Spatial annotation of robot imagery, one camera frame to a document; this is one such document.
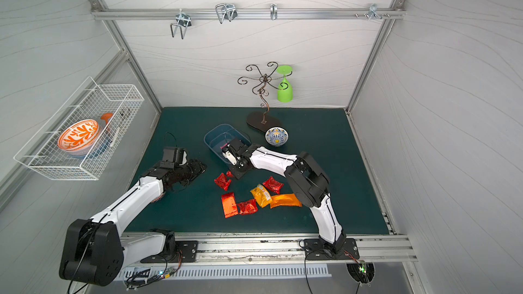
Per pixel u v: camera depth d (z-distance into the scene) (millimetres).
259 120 1113
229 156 849
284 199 849
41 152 565
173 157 667
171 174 633
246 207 819
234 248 750
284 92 986
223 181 883
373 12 765
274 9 719
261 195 845
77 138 635
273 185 880
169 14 797
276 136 1076
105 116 736
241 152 728
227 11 760
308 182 520
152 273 702
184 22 784
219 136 1068
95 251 396
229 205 834
